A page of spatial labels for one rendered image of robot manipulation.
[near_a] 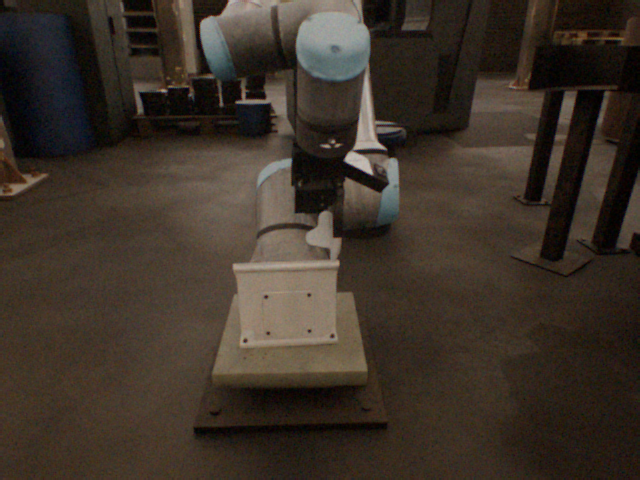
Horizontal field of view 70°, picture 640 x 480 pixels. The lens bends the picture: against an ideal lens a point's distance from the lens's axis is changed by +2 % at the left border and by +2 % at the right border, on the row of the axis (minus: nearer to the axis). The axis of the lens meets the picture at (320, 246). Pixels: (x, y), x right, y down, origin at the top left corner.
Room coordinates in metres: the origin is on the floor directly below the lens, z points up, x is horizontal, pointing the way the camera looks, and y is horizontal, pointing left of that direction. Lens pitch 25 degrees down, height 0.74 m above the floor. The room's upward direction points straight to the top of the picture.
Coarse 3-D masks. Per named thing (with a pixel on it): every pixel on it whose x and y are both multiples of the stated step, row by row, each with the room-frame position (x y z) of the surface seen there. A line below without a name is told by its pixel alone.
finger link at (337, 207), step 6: (336, 198) 0.69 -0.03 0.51; (342, 198) 0.69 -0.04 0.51; (336, 204) 0.69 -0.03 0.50; (342, 204) 0.68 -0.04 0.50; (336, 210) 0.68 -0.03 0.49; (342, 210) 0.68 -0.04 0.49; (336, 216) 0.68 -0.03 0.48; (342, 216) 0.68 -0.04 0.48; (336, 222) 0.68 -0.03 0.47; (342, 222) 0.68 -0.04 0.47; (336, 228) 0.69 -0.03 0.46; (342, 228) 0.68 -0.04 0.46; (336, 234) 0.69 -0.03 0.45; (342, 234) 0.68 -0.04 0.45
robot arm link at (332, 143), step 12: (300, 132) 0.65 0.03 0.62; (312, 132) 0.63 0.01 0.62; (348, 132) 0.64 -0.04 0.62; (300, 144) 0.66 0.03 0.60; (312, 144) 0.64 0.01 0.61; (324, 144) 0.64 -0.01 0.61; (336, 144) 0.64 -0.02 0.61; (348, 144) 0.65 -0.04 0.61; (324, 156) 0.64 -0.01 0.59; (336, 156) 0.65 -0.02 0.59
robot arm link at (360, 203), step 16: (368, 64) 1.14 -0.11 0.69; (368, 80) 1.11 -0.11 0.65; (368, 96) 1.08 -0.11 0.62; (368, 112) 1.06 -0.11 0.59; (368, 128) 1.04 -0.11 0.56; (368, 144) 1.01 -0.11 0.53; (384, 160) 1.00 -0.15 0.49; (352, 192) 0.95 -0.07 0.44; (368, 192) 0.94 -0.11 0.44; (384, 192) 0.94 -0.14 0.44; (352, 208) 0.94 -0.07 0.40; (368, 208) 0.94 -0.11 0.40; (384, 208) 0.94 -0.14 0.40; (352, 224) 0.96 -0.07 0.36; (368, 224) 0.96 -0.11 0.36
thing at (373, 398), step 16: (224, 320) 1.07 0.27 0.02; (368, 336) 0.99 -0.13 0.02; (368, 352) 0.93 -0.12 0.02; (368, 368) 0.87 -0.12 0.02; (208, 384) 0.81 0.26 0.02; (368, 384) 0.81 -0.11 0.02; (208, 400) 0.76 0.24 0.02; (224, 400) 0.76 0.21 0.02; (240, 400) 0.76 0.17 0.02; (256, 400) 0.76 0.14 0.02; (272, 400) 0.76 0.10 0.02; (288, 400) 0.76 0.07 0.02; (304, 400) 0.76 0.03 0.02; (320, 400) 0.76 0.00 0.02; (336, 400) 0.76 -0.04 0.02; (352, 400) 0.76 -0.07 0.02; (368, 400) 0.76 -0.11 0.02; (208, 416) 0.72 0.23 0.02; (224, 416) 0.72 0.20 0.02; (240, 416) 0.72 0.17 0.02; (256, 416) 0.72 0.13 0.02; (272, 416) 0.72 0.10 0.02; (288, 416) 0.72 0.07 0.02; (304, 416) 0.72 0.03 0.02; (320, 416) 0.72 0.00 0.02; (336, 416) 0.72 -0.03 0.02; (352, 416) 0.72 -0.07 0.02; (368, 416) 0.72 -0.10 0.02; (384, 416) 0.72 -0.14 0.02; (208, 432) 0.69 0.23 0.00; (224, 432) 0.69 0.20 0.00
